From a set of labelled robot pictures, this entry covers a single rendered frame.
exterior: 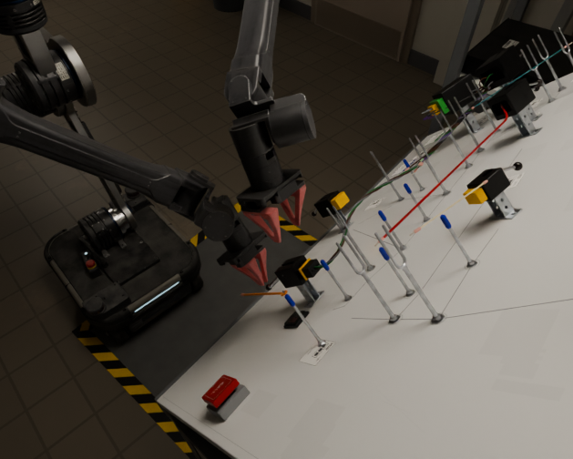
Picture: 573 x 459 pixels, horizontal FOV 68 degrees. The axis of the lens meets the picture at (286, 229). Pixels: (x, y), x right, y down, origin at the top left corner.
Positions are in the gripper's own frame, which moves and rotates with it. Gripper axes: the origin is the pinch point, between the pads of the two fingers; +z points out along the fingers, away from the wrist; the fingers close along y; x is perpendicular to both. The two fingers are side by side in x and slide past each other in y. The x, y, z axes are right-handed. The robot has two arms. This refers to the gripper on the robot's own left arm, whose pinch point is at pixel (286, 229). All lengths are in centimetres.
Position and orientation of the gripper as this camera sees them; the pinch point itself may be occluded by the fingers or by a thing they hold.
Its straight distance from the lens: 73.5
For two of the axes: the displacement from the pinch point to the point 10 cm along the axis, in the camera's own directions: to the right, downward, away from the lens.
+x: -7.2, -0.9, 6.8
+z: 3.2, 8.3, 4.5
